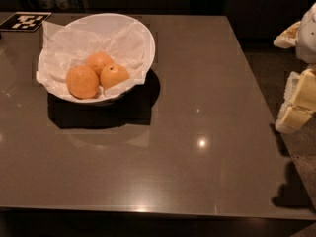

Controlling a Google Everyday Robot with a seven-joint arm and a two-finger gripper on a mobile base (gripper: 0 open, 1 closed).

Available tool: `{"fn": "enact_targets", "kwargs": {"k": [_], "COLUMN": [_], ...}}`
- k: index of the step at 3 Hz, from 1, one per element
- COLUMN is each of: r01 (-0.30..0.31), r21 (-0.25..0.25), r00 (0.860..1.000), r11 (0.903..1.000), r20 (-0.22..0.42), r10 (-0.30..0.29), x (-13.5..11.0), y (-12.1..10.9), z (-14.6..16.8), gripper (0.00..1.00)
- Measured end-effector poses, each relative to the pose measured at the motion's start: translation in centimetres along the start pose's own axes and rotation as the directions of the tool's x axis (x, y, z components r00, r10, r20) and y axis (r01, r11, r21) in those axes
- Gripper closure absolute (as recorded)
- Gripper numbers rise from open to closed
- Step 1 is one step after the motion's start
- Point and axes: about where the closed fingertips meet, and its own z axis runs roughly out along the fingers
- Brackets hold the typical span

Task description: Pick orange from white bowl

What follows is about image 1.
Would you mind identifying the back middle orange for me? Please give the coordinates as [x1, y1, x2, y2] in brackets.
[86, 51, 114, 76]

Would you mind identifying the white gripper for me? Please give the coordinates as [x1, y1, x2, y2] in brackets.
[274, 3, 316, 134]

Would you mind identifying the white bowl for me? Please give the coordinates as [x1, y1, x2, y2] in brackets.
[37, 12, 156, 105]

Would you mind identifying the black white fiducial marker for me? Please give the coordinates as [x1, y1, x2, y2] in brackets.
[0, 12, 51, 32]

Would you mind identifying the orange with stem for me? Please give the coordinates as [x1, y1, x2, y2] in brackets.
[100, 63, 129, 90]

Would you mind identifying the white paper liner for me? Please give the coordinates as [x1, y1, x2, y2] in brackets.
[36, 19, 148, 101]

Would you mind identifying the front left orange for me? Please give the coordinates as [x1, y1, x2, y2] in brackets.
[66, 65, 99, 99]

